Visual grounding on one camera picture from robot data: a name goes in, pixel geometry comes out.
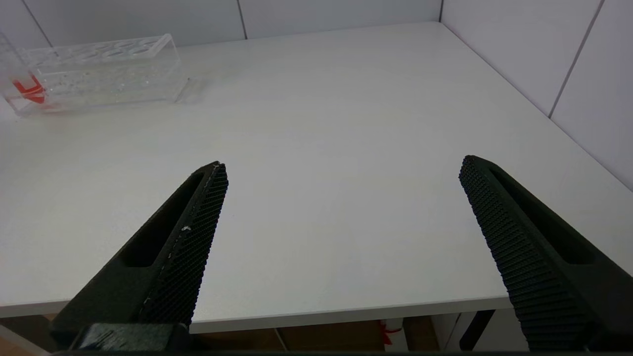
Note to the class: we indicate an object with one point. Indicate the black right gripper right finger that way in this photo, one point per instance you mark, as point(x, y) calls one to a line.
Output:
point(539, 257)

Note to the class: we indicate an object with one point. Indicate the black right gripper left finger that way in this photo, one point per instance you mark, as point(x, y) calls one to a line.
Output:
point(173, 257)

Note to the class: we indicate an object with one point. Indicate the clear acrylic test tube rack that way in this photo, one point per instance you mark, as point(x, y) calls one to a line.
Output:
point(109, 74)

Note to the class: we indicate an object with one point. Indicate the test tube with red pigment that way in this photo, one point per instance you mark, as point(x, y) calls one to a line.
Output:
point(27, 90)

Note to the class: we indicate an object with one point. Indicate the black table leg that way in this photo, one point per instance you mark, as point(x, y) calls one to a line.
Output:
point(475, 329)

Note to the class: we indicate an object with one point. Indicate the red and white object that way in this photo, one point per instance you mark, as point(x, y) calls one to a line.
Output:
point(390, 333)

